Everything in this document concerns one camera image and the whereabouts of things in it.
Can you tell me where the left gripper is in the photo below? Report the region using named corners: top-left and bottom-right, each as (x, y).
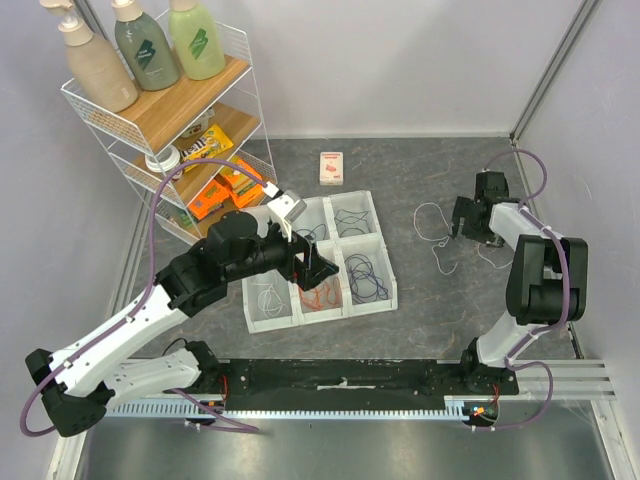
top-left (225, 218), bottom-right (339, 291)

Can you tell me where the orange wire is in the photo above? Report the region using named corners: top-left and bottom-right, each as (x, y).
top-left (298, 277), bottom-right (344, 312)

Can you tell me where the black wire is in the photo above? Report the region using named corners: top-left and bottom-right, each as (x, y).
top-left (333, 207), bottom-right (374, 236)

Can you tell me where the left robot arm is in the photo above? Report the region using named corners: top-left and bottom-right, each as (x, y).
top-left (25, 211), bottom-right (339, 437)

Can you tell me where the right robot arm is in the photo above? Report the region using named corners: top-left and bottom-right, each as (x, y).
top-left (451, 171), bottom-right (589, 394)

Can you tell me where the white compartment tray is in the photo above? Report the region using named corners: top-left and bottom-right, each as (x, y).
top-left (239, 189), bottom-right (400, 335)

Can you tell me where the orange yellow snack box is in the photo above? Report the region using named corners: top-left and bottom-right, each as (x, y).
top-left (216, 167), bottom-right (263, 208)

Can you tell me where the white sponge box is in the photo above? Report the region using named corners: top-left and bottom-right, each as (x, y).
top-left (319, 152), bottom-right (344, 186)

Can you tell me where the yellow candy bag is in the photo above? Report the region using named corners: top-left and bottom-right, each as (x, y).
top-left (181, 124), bottom-right (234, 164)

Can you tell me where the white paper cup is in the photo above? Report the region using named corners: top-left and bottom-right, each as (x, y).
top-left (145, 145), bottom-right (181, 173)

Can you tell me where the white tub on shelf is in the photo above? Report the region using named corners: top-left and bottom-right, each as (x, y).
top-left (180, 108), bottom-right (215, 139)

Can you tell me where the light green pump bottle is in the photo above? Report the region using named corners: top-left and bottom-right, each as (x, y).
top-left (168, 0), bottom-right (226, 80)

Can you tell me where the dark green pump bottle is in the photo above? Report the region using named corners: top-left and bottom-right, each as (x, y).
top-left (111, 0), bottom-right (181, 91)

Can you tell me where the beige pump bottle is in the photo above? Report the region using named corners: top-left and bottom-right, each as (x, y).
top-left (39, 0), bottom-right (138, 113)

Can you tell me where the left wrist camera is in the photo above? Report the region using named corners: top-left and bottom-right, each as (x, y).
top-left (267, 190), bottom-right (307, 242)

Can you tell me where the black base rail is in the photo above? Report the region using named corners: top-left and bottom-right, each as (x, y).
top-left (181, 359), bottom-right (519, 410)

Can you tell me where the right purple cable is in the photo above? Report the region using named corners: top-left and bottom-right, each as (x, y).
top-left (469, 148), bottom-right (571, 432)

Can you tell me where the white wire shelf rack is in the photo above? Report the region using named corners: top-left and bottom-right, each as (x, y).
top-left (62, 7), bottom-right (276, 244)

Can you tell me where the slotted cable duct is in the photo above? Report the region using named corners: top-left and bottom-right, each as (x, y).
top-left (106, 397), bottom-right (469, 421)

